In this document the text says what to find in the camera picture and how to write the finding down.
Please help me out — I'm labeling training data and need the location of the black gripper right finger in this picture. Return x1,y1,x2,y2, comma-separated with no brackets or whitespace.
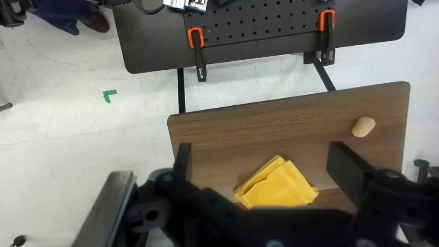
327,141,376,198

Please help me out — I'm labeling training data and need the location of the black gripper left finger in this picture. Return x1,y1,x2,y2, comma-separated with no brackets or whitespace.
173,143,193,180

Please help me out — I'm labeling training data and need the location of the beige potato plushie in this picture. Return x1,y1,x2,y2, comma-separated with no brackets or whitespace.
352,117,376,139

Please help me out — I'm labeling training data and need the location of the yellow towel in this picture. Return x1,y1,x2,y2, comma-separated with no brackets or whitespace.
235,155,320,209

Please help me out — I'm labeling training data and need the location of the wooden table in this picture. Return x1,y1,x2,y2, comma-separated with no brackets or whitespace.
168,82,411,213

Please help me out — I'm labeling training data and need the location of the green tape floor marker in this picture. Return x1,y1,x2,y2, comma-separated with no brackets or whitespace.
103,89,119,103

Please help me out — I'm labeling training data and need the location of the orange black clamp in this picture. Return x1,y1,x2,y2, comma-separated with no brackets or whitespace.
187,26,208,82
319,10,337,65

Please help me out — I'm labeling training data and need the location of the black perforated mounting board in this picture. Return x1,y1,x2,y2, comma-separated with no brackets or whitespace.
113,0,408,74

